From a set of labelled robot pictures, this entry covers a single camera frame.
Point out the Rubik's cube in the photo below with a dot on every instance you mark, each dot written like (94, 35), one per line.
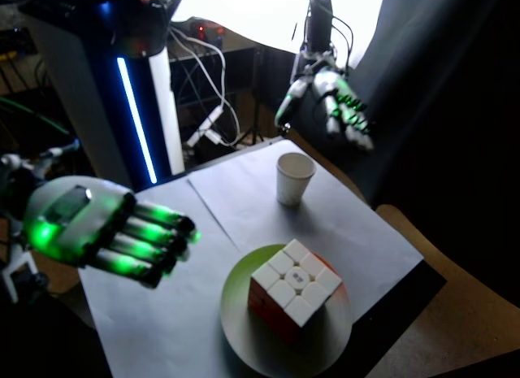
(294, 278)

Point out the white paper cup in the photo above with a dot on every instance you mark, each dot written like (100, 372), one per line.
(292, 187)

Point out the white paper plate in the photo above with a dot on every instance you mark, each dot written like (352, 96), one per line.
(243, 337)

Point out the white paper sheet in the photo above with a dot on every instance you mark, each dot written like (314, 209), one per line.
(162, 325)
(345, 231)

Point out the black tower with blue light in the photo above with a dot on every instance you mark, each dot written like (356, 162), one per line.
(81, 89)

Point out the white power adapter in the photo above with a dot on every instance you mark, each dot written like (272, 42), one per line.
(207, 122)

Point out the black tripod stand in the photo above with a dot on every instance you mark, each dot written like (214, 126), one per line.
(256, 89)

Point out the electronics box with red light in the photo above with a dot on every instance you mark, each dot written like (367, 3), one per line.
(207, 32)

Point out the black curtain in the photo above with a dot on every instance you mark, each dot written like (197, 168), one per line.
(447, 109)

